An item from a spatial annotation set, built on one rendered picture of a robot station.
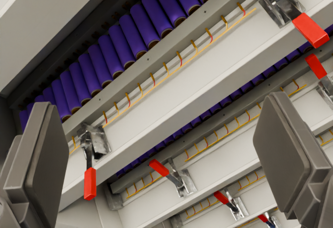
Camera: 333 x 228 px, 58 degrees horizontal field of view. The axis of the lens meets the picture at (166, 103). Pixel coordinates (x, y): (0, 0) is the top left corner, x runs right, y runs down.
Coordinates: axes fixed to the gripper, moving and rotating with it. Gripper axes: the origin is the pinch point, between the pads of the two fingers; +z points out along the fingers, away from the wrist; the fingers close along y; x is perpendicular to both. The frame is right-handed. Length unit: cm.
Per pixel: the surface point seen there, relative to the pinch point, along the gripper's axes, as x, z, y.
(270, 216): -63, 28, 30
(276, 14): -2.9, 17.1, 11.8
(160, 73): -11.5, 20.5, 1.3
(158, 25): -7.3, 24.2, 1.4
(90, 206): -40.2, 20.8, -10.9
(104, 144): -20.0, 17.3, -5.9
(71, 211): -37.3, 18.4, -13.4
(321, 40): -2.2, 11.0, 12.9
